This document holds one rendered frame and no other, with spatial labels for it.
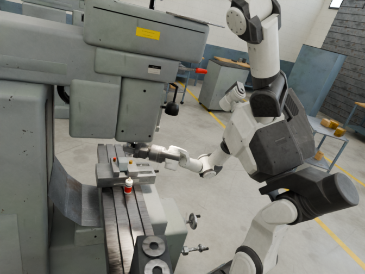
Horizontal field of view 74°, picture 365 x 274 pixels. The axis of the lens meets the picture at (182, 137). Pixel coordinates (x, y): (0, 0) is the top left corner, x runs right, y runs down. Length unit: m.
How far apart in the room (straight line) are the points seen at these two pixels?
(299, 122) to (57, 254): 1.34
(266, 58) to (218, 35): 7.84
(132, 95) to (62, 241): 0.88
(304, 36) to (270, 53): 9.94
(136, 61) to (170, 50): 0.14
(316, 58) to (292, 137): 5.97
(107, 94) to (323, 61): 6.20
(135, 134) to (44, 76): 0.43
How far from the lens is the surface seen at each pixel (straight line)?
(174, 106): 1.23
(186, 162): 1.32
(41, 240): 1.35
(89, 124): 1.08
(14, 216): 1.24
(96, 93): 1.03
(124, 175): 1.51
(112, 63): 1.00
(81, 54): 1.00
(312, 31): 10.83
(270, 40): 0.78
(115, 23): 0.97
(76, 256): 1.58
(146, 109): 1.10
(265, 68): 0.81
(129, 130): 1.14
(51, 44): 1.00
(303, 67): 7.03
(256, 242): 1.17
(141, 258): 1.00
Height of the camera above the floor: 1.91
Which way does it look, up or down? 26 degrees down
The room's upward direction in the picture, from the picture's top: 15 degrees clockwise
